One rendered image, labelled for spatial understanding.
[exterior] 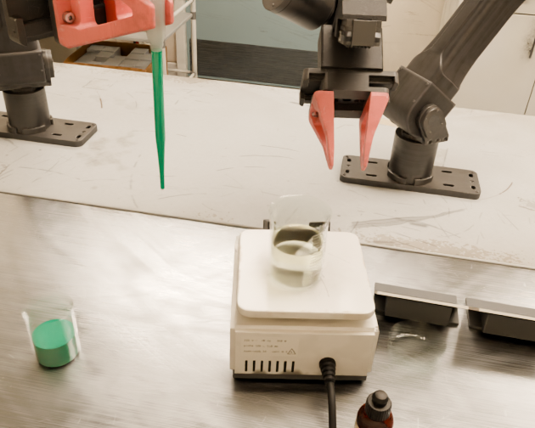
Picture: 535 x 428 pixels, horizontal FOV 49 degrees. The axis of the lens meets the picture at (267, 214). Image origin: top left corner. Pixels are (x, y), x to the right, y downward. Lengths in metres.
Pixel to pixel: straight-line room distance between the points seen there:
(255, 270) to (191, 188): 0.31
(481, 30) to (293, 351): 0.49
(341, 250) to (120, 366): 0.24
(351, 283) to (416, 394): 0.12
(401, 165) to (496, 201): 0.14
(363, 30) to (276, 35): 2.92
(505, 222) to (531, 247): 0.06
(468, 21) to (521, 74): 2.16
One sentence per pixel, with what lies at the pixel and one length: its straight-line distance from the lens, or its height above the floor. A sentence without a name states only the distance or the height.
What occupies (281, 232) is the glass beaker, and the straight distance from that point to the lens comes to 0.48.
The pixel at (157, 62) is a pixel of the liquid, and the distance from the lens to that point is 0.40.
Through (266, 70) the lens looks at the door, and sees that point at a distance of 3.58.
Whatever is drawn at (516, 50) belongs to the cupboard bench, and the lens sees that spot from 2.93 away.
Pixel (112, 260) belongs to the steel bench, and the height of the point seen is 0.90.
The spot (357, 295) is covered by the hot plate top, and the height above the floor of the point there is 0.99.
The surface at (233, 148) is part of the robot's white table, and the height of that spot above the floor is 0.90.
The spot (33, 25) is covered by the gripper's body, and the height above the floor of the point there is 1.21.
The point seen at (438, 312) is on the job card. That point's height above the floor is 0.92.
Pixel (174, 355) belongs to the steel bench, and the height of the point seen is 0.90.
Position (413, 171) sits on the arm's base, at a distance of 0.85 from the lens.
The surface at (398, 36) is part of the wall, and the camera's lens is 3.46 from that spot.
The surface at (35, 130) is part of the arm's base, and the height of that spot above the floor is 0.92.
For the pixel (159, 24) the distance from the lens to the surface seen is 0.39.
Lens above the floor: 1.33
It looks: 34 degrees down
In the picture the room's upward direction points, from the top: 3 degrees clockwise
